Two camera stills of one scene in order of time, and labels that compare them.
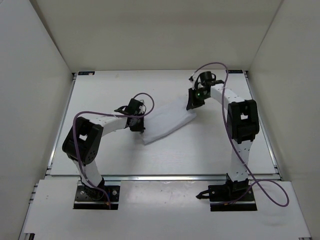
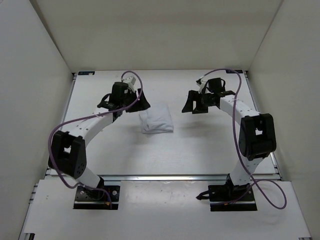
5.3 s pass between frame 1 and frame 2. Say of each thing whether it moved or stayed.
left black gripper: moved
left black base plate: stayed
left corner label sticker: stayed
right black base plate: stayed
